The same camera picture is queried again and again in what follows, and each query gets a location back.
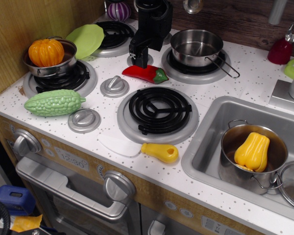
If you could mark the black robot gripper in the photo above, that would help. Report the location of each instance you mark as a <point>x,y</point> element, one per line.
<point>154,24</point>

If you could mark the red toy chili pepper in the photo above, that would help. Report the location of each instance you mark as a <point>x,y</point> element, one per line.
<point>151,74</point>

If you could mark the small steel pot on burner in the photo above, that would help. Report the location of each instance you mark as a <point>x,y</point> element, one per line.
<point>67,64</point>

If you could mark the yellow toy bell pepper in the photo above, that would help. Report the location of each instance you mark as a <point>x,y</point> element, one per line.
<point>252,155</point>

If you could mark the steel pot in sink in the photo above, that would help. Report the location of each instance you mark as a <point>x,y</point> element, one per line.
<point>257,182</point>

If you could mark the steel pot lid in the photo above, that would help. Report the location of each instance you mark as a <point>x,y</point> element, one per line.
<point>286,180</point>

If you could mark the back left black burner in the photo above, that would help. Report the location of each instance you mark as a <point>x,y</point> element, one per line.
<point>117,37</point>

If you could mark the black burner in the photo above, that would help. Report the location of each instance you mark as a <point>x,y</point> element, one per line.
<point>82,79</point>
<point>157,115</point>
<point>117,37</point>
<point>213,72</point>

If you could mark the upper silver stove knob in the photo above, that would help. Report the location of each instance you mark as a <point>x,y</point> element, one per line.
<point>114,87</point>

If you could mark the silver stove knob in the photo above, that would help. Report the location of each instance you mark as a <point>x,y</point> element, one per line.
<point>114,87</point>
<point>84,121</point>

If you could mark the purple striped toy onion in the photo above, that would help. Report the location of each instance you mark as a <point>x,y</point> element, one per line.
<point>118,11</point>

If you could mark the light green plastic plate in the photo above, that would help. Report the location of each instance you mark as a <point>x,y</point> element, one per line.
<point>87,39</point>

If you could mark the front right black burner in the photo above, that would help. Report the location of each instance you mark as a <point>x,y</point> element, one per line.
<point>157,115</point>

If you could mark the front left black burner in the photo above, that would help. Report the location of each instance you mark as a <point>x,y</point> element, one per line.
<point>82,79</point>

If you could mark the hanging steel ladle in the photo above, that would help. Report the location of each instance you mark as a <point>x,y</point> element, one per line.
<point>193,6</point>

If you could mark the back right black burner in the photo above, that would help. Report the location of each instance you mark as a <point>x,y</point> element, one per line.
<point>213,72</point>

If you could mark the lower silver stove knob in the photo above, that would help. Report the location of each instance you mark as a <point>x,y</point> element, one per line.
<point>84,121</point>

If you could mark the silver toy sink basin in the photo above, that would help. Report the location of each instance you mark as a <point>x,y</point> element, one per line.
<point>202,157</point>

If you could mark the green toy bitter gourd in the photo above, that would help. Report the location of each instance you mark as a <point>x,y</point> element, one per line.
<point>54,103</point>

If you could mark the orange toy pumpkin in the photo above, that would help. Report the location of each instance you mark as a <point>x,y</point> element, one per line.
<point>46,53</point>

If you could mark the right silver oven knob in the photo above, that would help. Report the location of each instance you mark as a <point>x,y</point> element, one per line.
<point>118,187</point>

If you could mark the silver oven knob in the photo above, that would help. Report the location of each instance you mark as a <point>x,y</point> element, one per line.
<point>118,187</point>
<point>25,143</point>

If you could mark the red toy cup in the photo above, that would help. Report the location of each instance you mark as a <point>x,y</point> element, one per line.
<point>280,52</point>

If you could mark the left silver oven knob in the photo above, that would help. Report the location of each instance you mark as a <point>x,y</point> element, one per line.
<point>25,143</point>

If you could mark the green plastic toy utensil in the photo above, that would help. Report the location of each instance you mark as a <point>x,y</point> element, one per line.
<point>289,69</point>

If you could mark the silver toy faucet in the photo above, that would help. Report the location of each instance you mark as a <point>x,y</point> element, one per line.
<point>283,95</point>

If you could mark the blue device on floor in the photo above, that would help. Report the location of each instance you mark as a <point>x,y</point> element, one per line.
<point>19,201</point>

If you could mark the steel saucepan with wire handle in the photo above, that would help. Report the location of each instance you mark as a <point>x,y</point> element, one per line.
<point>197,48</point>

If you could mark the toy knife yellow handle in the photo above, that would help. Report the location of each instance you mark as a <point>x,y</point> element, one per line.
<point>164,152</point>

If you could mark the silver oven door handle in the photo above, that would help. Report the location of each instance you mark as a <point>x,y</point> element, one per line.
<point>57,184</point>

